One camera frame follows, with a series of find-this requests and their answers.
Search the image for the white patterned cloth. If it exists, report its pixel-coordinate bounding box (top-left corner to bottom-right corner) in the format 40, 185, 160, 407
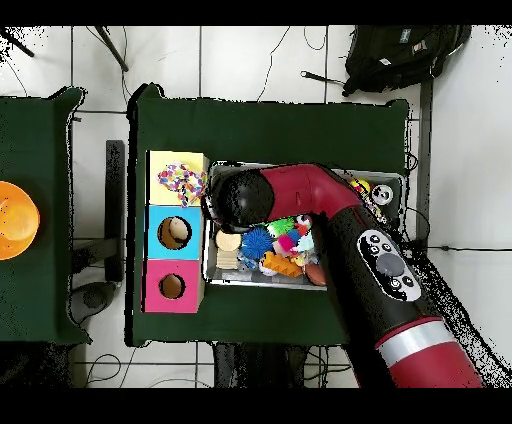
157, 163, 209, 209

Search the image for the clear mesh bin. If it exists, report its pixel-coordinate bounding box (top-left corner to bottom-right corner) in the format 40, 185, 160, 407
202, 162, 406, 291

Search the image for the wooden box with three holes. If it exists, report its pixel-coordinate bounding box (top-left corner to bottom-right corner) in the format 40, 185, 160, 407
143, 149, 211, 315

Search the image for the blue spiky ball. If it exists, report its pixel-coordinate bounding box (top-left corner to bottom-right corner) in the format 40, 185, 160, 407
240, 227, 275, 261

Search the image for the tan round wooden block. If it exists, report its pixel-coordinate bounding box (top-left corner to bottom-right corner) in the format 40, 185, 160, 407
215, 228, 243, 253

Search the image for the orange plastic toy brick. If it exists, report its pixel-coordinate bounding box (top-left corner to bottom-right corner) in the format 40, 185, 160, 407
262, 251, 305, 279

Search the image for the grey round base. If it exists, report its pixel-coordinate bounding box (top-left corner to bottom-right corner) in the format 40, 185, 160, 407
70, 281, 117, 325

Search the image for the black backpack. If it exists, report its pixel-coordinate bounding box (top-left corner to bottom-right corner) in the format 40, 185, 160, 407
342, 25, 473, 97

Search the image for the black tripod leg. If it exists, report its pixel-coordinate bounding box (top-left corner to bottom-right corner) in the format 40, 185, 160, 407
0, 27, 37, 59
94, 25, 129, 73

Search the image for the dark green side tablecloth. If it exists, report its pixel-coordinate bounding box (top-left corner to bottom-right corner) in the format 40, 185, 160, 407
0, 86, 91, 345

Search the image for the orange plastic bowl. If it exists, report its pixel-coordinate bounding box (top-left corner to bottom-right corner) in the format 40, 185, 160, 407
0, 181, 41, 261

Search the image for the black cable with plug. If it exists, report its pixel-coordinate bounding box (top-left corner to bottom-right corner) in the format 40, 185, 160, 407
300, 70, 347, 88

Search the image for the thin black floor cable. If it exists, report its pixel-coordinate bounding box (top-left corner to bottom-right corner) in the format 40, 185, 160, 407
255, 25, 293, 103

